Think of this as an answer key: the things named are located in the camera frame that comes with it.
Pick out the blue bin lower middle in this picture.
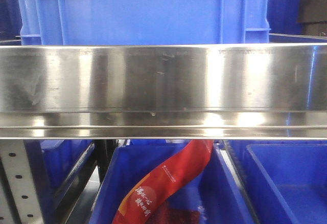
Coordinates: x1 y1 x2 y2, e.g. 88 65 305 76
89 143 253 223

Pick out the blue bin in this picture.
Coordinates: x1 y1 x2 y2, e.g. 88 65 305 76
89 143 253 223
40 140 92 188
228 140 326 223

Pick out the blue bin lower left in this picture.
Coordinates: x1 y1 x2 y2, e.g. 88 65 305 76
40 140 92 188

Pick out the large blue bin upper shelf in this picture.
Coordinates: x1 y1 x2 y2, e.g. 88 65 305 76
18 0 270 45

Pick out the blue bin lower right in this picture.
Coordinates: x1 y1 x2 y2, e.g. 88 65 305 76
228 140 326 223

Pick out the red printed package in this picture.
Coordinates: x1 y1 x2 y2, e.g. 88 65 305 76
112 139 214 223

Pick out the stainless steel shelf rail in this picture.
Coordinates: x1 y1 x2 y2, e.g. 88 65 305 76
1 43 326 139

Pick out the perforated grey shelf post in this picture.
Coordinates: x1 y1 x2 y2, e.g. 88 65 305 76
1 140 44 223

